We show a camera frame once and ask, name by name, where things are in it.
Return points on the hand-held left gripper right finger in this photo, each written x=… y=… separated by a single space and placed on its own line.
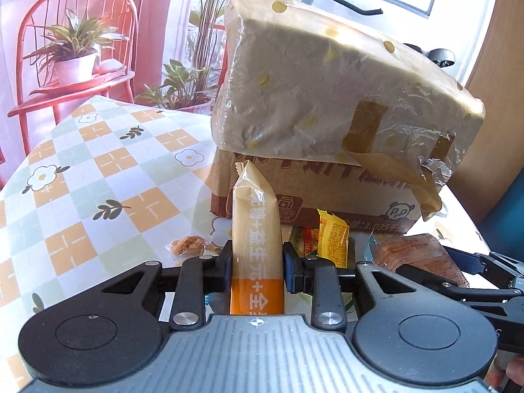
x=290 y=270

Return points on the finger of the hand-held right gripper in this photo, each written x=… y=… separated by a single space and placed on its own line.
x=475 y=261
x=434 y=280

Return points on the printed room backdrop cloth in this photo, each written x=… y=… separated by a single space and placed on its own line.
x=155 y=28

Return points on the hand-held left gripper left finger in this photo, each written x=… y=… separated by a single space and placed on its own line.
x=226 y=270

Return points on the brown cardboard box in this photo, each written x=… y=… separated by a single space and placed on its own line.
x=327 y=196

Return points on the small clear peanut packet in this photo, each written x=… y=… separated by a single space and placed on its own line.
x=186 y=245

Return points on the person's right hand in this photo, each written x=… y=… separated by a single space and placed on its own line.
x=516 y=372

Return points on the yellow snack packet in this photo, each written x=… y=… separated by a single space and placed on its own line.
x=332 y=241

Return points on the clear packet of brown bread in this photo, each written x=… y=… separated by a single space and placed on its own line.
x=409 y=254

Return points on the dark teal panel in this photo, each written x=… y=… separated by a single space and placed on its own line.
x=507 y=213

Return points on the wooden door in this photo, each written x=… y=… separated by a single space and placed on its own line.
x=499 y=69

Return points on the green white snack packet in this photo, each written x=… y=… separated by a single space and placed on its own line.
x=305 y=243

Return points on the long beige orange snack stick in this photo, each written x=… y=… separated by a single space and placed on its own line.
x=256 y=233

